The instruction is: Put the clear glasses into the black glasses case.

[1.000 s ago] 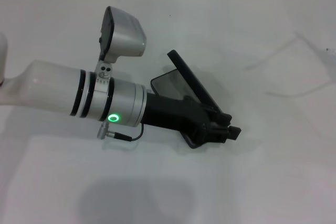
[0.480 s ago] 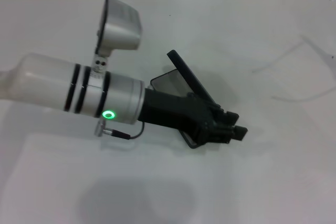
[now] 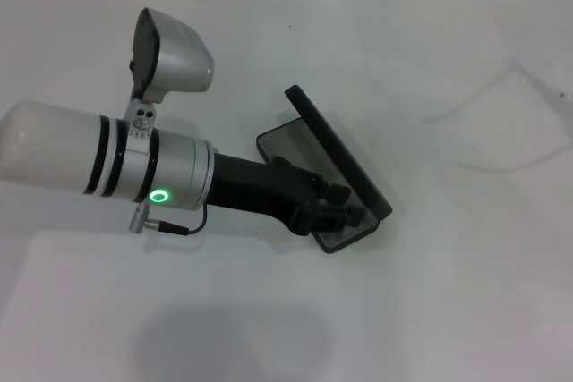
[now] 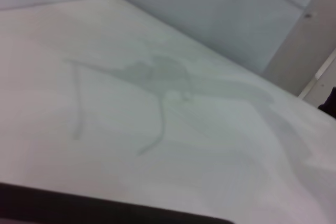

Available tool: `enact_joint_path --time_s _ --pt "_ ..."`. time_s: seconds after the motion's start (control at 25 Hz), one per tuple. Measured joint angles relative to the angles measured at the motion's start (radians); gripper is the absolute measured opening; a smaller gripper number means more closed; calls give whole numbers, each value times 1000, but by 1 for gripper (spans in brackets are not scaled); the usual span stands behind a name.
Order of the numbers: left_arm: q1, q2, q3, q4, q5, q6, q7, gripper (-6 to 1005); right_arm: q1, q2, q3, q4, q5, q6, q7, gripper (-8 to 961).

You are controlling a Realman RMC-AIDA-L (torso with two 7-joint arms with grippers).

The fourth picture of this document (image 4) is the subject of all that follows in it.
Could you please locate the black glasses case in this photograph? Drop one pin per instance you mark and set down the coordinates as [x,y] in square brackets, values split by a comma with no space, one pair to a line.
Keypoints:
[78,205]

